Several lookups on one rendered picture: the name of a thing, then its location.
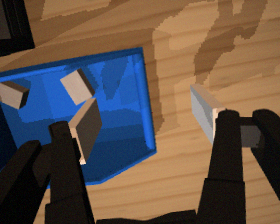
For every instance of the blue bin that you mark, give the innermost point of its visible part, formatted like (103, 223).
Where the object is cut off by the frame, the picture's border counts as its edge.
(126, 137)

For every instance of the tan rectangular block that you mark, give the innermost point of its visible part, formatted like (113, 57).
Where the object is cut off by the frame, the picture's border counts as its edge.
(78, 86)
(13, 94)

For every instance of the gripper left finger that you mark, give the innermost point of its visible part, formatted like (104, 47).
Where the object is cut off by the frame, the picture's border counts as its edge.
(24, 179)

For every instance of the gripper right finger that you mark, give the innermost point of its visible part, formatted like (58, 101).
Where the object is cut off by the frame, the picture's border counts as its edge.
(223, 194)

